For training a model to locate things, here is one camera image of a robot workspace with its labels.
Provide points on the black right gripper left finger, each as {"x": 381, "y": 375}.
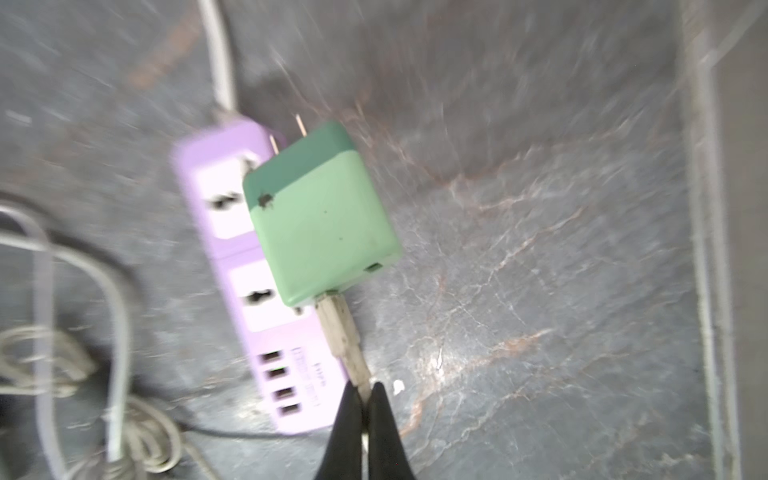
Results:
{"x": 342, "y": 459}

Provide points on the purple power strip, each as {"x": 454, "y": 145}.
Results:
{"x": 300, "y": 381}

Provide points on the green usb charger cube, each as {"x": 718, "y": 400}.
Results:
{"x": 320, "y": 222}

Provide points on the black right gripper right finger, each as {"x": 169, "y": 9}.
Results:
{"x": 387, "y": 459}

